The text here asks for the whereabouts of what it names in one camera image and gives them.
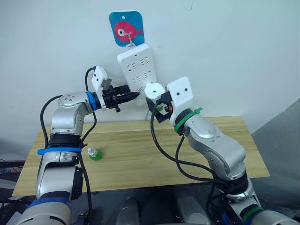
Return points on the white power strip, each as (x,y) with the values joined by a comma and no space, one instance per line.
(138,68)

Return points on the grey rounded shape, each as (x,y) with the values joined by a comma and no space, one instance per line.
(188,208)
(127,211)

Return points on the white mosquito repellent heater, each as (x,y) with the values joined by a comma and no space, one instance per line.
(154,90)

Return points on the green liquid bottle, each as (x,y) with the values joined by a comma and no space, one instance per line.
(97,155)
(159,107)

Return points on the blue fish wall hook plate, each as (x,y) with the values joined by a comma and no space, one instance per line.
(126,23)

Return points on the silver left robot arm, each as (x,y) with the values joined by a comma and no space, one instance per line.
(65,117)

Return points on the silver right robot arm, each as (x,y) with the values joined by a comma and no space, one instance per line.
(211,136)

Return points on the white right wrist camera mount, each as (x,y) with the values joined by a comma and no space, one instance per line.
(180,90)

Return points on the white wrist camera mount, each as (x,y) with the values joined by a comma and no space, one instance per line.
(180,90)
(98,75)

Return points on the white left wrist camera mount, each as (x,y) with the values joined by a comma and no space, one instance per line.
(98,75)

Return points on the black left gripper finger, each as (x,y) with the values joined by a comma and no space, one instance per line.
(127,97)
(123,89)

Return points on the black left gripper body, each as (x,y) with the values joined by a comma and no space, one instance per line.
(109,99)

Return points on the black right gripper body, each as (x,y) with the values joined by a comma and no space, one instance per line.
(164,110)

